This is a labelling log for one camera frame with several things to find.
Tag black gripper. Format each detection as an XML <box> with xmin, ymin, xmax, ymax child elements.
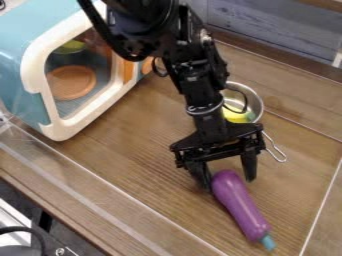
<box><xmin>170</xmin><ymin>105</ymin><xmax>266</xmax><ymax>190</ymax></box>

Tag purple toy eggplant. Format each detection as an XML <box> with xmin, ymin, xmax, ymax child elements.
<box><xmin>211</xmin><ymin>170</ymin><xmax>276</xmax><ymax>251</ymax></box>

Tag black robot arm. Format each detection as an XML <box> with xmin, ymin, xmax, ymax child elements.
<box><xmin>102</xmin><ymin>0</ymin><xmax>265</xmax><ymax>187</ymax></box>

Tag yellow toy banana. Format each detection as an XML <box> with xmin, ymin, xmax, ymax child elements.
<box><xmin>223</xmin><ymin>107</ymin><xmax>256</xmax><ymax>123</ymax></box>

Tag orange microwave turntable plate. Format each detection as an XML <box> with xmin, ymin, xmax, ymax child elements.
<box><xmin>47</xmin><ymin>65</ymin><xmax>97</xmax><ymax>100</ymax></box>

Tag blue toy microwave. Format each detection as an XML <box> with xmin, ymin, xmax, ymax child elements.
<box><xmin>0</xmin><ymin>0</ymin><xmax>153</xmax><ymax>141</ymax></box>

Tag silver pot with wire handle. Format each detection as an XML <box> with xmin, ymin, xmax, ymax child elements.
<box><xmin>221</xmin><ymin>81</ymin><xmax>289</xmax><ymax>164</ymax></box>

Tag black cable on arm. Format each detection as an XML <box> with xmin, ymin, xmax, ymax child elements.
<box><xmin>76</xmin><ymin>0</ymin><xmax>153</xmax><ymax>62</ymax></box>

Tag black cable bottom left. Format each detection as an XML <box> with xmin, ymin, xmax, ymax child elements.
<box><xmin>0</xmin><ymin>226</ymin><xmax>48</xmax><ymax>256</ymax></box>

